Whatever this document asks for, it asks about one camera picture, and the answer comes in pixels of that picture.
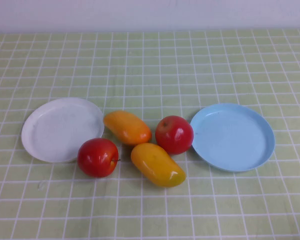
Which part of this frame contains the orange mango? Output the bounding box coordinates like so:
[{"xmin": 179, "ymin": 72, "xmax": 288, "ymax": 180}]
[{"xmin": 103, "ymin": 110, "xmax": 153, "ymax": 147}]

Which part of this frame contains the red apple with yellowish top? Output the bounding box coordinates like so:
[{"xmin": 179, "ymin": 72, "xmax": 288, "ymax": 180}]
[{"xmin": 154, "ymin": 115, "xmax": 195, "ymax": 155}]

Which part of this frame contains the yellow mango with greenish tip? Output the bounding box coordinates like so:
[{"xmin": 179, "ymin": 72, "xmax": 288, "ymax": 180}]
[{"xmin": 130, "ymin": 142, "xmax": 187, "ymax": 188}]

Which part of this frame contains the red apple with stem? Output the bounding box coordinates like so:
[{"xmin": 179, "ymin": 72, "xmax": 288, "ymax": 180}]
[{"xmin": 76, "ymin": 137, "xmax": 121, "ymax": 179}]

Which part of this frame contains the light blue round plate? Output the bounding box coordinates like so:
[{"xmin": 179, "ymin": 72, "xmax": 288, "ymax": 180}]
[{"xmin": 189, "ymin": 102, "xmax": 276, "ymax": 173}]

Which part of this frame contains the white round plate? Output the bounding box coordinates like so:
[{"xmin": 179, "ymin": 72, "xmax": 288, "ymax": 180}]
[{"xmin": 21, "ymin": 97, "xmax": 105, "ymax": 164}]

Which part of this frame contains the green checkered tablecloth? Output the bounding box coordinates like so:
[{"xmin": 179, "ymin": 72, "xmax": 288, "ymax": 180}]
[{"xmin": 0, "ymin": 28, "xmax": 300, "ymax": 240}]

